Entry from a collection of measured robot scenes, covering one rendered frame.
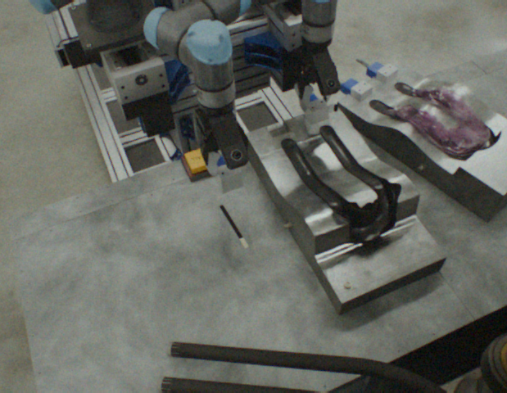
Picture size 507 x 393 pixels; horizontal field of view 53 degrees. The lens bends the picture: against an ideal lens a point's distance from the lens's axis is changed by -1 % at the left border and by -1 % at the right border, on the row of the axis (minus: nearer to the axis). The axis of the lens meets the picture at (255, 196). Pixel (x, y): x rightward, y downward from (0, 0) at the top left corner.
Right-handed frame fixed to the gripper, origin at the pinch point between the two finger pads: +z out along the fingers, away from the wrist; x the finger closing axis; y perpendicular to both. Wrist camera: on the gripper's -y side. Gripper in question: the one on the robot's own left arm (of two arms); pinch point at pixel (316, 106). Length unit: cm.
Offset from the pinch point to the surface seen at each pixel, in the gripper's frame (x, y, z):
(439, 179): -20.3, -28.1, 9.3
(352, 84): -16.2, 8.3, 5.5
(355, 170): 0.0, -20.3, 3.9
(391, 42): -116, 114, 93
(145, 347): 59, -38, 12
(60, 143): 75, 117, 93
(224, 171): 30.2, -13.1, -3.5
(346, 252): 12.3, -38.0, 6.2
